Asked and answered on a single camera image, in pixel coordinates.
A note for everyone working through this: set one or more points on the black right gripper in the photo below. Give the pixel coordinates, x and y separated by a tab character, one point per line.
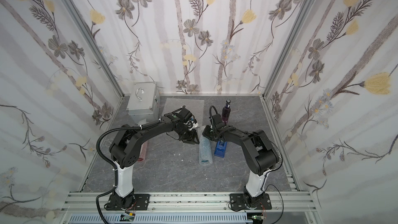
214	135

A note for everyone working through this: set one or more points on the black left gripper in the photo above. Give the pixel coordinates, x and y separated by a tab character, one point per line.
189	133

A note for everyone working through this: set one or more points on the blue tape dispenser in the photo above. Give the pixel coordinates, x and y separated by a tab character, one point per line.
220	149

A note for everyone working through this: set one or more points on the purple glass bottle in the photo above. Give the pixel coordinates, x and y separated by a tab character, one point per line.
226	111

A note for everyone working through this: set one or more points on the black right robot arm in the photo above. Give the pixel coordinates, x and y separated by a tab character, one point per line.
260	154

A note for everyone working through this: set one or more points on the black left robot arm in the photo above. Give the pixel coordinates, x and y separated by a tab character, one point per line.
126	147

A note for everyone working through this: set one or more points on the silver metal first-aid case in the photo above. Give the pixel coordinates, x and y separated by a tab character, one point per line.
144	102

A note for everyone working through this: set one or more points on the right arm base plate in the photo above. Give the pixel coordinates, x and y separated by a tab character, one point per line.
248	201

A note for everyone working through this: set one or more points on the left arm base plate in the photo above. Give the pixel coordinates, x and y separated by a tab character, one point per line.
138	202

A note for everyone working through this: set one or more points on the aluminium frame rail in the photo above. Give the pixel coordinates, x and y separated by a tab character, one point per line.
162	202

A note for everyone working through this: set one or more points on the white slotted cable duct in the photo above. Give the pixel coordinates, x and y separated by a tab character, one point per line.
179	218

